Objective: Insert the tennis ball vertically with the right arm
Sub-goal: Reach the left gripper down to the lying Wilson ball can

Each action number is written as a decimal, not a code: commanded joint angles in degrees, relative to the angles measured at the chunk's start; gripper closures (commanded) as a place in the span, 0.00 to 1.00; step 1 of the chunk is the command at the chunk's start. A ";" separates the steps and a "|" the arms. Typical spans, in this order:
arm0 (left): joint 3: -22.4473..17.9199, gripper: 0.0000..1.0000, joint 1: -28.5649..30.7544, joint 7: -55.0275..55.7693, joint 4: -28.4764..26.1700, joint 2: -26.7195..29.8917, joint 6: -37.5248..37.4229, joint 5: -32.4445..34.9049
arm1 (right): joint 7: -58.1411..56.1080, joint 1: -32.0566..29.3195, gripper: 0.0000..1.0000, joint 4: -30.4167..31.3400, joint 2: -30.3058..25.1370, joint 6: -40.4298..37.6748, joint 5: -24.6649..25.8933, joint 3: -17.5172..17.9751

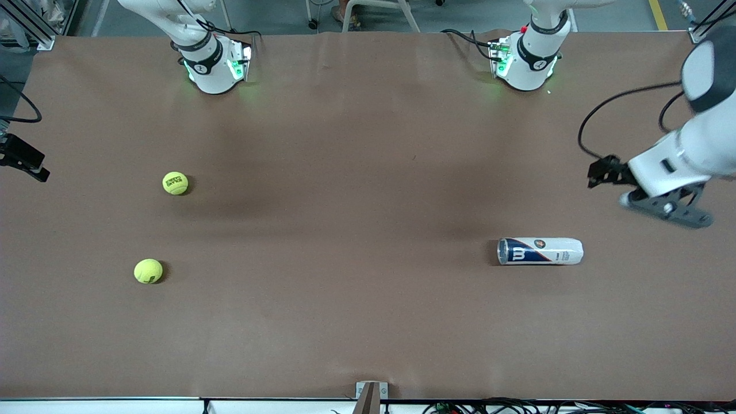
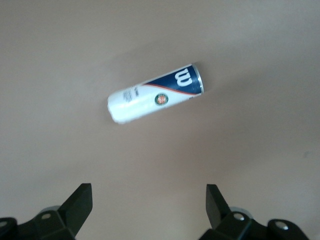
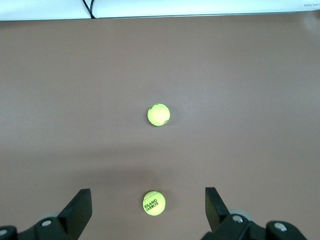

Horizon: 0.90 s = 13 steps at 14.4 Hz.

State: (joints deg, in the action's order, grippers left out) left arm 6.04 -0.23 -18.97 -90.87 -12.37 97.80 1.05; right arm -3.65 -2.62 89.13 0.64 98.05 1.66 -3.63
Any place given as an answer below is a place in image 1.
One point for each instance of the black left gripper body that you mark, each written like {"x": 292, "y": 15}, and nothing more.
{"x": 610, "y": 171}

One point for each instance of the blue white tennis ball can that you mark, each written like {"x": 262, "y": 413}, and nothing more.
{"x": 540, "y": 251}

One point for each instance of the yellow-green tennis ball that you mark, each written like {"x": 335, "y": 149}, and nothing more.
{"x": 175, "y": 183}
{"x": 148, "y": 271}

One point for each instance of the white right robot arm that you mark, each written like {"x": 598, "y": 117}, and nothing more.
{"x": 213, "y": 75}

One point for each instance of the white stand leg with caster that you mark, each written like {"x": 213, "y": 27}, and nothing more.
{"x": 311, "y": 14}

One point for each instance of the aluminium frame profile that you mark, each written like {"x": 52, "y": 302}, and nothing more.
{"x": 31, "y": 24}
{"x": 704, "y": 26}

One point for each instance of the white metal stool frame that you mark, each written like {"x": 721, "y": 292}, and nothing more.
{"x": 409, "y": 17}

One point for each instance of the grey metal camera bracket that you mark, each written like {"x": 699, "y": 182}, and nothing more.
{"x": 371, "y": 399}

